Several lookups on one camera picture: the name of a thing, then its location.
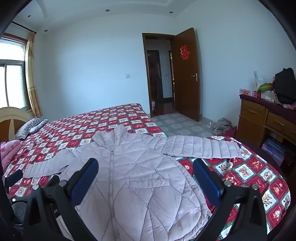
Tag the yellow curtain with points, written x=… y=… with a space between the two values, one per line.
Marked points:
x=32 y=81

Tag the window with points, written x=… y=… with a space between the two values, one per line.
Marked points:
x=13 y=81

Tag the black curtain rod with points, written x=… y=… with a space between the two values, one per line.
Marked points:
x=23 y=27

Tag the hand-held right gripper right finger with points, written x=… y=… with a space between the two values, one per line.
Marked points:
x=205 y=183

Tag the pink tissue box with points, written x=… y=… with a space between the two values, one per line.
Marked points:
x=247 y=92

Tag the striped pillow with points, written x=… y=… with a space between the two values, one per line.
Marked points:
x=27 y=128

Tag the brown wooden door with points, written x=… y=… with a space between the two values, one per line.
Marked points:
x=185 y=92

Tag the dark red cloth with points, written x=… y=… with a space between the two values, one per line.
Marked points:
x=231 y=133

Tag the red paper door decoration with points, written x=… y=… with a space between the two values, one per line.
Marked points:
x=185 y=52

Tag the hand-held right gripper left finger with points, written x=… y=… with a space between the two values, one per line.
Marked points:
x=85 y=183

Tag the white bundle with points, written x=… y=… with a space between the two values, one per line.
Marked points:
x=268 y=96

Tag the black clothing pile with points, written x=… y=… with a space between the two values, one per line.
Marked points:
x=285 y=85

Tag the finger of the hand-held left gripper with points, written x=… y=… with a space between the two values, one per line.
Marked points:
x=54 y=180
x=13 y=176

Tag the red printed bear blanket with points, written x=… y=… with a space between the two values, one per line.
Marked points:
x=97 y=120

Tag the light pink quilted jacket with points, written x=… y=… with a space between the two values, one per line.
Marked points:
x=138 y=166

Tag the wooden headboard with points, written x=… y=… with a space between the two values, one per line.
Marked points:
x=11 y=120

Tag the purple shoe box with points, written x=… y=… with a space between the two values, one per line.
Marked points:
x=272 y=149

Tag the red plaid cloth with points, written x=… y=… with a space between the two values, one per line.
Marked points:
x=289 y=106

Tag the green cloth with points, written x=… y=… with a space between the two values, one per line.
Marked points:
x=264 y=87

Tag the small white hallway box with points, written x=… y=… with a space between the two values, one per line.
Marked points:
x=153 y=106

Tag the brown door frame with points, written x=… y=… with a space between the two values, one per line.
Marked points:
x=146 y=81

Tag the grey cloth pile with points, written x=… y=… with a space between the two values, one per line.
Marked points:
x=222 y=126

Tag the pink quilt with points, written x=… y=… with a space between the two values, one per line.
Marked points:
x=9 y=150

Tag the wooden desk with drawers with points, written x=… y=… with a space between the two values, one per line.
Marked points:
x=252 y=115

